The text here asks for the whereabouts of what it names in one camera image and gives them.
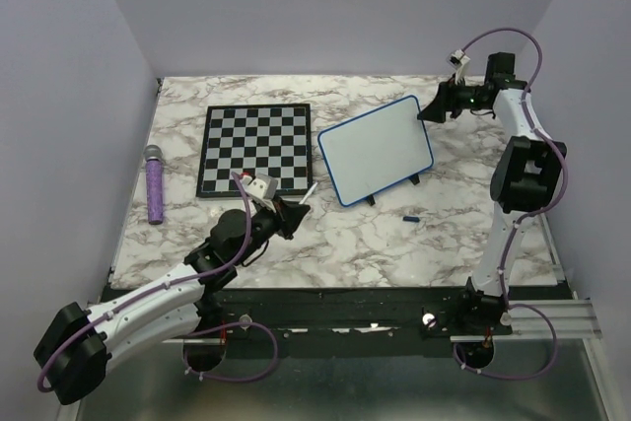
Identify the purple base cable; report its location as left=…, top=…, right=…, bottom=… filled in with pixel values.
left=183, top=316, right=281, bottom=384
left=453, top=305, right=558, bottom=382

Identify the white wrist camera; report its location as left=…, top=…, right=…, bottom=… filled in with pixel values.
left=245, top=175, right=278, bottom=205
left=448, top=49, right=470, bottom=85

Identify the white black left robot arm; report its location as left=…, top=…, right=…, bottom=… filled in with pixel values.
left=34, top=197, right=311, bottom=405

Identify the blue framed whiteboard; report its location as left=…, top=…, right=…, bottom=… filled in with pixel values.
left=316, top=95, right=435, bottom=207

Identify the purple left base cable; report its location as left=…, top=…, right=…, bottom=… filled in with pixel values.
left=183, top=316, right=281, bottom=384

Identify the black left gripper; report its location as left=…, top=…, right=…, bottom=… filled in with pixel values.
left=233, top=195, right=311, bottom=266

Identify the white blue whiteboard marker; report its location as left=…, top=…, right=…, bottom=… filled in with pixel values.
left=299, top=182, right=318, bottom=205

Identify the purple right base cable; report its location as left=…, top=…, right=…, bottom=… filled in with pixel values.
left=453, top=305, right=558, bottom=382

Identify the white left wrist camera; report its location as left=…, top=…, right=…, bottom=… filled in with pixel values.
left=245, top=175, right=278, bottom=205

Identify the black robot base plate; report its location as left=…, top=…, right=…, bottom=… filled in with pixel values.
left=182, top=287, right=512, bottom=367

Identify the black white chessboard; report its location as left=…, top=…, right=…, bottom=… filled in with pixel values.
left=196, top=104, right=314, bottom=199

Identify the purple toy microphone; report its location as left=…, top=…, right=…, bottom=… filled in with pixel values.
left=143, top=145, right=164, bottom=225

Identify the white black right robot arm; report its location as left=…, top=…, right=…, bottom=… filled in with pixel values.
left=417, top=49, right=567, bottom=335

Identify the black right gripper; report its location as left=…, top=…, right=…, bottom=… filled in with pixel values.
left=416, top=74, right=488, bottom=124

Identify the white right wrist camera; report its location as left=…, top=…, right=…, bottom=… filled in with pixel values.
left=448, top=49, right=470, bottom=85

